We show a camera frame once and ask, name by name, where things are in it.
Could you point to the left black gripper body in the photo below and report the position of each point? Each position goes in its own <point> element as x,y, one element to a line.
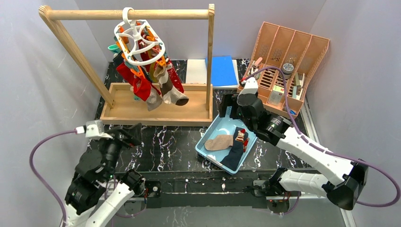
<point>124,136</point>

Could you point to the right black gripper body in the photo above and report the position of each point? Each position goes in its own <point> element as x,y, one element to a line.
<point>231,104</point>

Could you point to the brown striped sock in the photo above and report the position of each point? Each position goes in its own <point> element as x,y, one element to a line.
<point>169,93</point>

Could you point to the white sock hanger with clips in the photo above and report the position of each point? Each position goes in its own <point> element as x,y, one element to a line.
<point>139,43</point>

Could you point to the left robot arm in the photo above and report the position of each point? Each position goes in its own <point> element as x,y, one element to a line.
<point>95,169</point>

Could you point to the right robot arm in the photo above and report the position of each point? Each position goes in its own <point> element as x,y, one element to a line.
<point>339,180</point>

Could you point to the blue folder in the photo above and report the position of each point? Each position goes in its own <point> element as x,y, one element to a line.
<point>223,72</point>

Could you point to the wooden clothes rack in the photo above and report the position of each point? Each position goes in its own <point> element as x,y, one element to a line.
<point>120,107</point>

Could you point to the beige sock in basket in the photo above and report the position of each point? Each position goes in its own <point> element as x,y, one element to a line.
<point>220,142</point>

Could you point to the stapler in organizer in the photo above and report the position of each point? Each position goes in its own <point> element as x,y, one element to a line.
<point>256,65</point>

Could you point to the white board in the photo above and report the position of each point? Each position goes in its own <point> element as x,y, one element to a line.
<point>197,73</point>

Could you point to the light blue plastic basket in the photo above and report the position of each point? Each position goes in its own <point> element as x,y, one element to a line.
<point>224,126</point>

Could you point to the white small box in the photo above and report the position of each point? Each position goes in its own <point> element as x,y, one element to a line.
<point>276,95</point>

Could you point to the long red hanging sock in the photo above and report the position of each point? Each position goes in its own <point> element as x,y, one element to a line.
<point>132,76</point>

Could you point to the red santa hanging sock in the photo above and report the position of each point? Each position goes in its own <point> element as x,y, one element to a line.
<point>174,76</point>

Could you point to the navy sock in basket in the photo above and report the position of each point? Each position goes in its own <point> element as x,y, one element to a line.
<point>240,142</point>

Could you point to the grey round tin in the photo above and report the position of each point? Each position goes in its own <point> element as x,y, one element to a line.
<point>287,69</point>

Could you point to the pink desk file organizer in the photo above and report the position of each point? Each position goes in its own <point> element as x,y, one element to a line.
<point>278,45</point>

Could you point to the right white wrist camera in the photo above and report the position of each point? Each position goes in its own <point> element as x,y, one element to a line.
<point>250,87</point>

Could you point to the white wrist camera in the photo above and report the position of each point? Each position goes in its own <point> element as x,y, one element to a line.
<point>250,87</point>
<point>93,130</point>

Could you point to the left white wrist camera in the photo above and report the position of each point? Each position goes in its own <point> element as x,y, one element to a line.
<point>93,130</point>

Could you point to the metal base rail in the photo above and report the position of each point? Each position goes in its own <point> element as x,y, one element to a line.
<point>209,200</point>

